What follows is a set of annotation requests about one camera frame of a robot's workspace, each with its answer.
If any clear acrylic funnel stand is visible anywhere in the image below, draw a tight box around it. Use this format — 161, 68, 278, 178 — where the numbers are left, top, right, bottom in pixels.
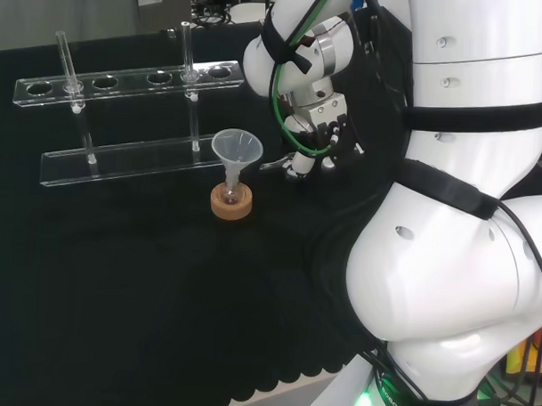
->
9, 15, 254, 195

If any green cable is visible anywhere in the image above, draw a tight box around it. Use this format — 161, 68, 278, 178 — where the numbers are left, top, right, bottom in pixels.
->
266, 0, 341, 158

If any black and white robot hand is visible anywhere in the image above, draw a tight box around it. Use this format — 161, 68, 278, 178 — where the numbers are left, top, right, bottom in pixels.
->
278, 90, 368, 186

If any translucent plastic funnel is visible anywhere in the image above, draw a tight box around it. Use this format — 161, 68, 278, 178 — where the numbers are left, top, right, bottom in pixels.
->
209, 127, 264, 191

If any small round-bottom glass flask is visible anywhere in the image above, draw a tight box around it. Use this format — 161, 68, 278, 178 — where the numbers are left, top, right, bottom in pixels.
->
221, 182, 244, 207

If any grey equipment box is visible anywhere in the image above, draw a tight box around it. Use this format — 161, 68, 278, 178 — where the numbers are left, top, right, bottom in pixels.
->
133, 0, 193, 33

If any black bench cloth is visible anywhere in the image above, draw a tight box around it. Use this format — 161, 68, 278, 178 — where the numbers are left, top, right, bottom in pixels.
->
0, 12, 542, 406

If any cork ring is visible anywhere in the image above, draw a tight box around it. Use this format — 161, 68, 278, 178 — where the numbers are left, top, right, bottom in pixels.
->
209, 183, 255, 222

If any yellow stop button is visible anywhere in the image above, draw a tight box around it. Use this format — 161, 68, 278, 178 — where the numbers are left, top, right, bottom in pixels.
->
503, 329, 542, 379

